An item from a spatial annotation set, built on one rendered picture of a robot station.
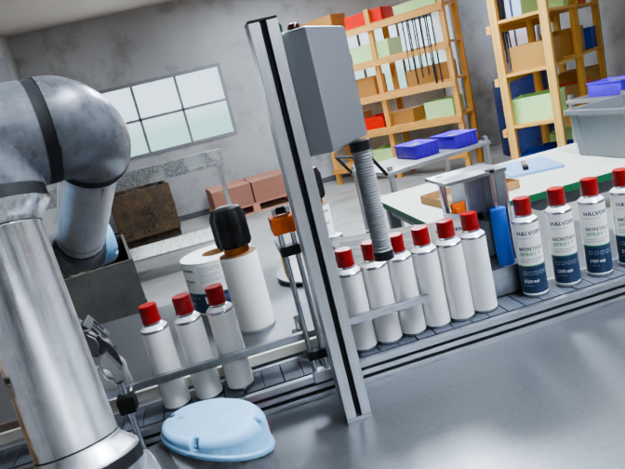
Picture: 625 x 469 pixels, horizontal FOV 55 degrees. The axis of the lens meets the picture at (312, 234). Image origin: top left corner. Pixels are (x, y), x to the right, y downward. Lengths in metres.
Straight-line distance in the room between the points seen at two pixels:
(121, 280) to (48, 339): 2.93
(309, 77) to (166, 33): 8.10
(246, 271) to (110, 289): 2.27
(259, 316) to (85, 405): 0.79
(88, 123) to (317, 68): 0.38
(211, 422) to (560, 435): 0.52
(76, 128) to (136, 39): 8.33
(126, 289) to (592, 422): 2.93
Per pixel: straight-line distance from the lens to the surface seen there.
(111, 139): 0.71
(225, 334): 1.12
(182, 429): 0.69
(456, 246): 1.18
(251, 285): 1.37
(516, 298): 1.30
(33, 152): 0.67
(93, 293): 3.57
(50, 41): 9.17
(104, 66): 9.02
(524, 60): 5.50
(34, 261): 0.66
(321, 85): 0.92
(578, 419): 1.01
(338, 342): 1.00
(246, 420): 0.69
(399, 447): 0.99
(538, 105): 5.51
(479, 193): 1.38
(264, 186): 8.01
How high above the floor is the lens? 1.38
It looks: 13 degrees down
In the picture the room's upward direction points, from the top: 14 degrees counter-clockwise
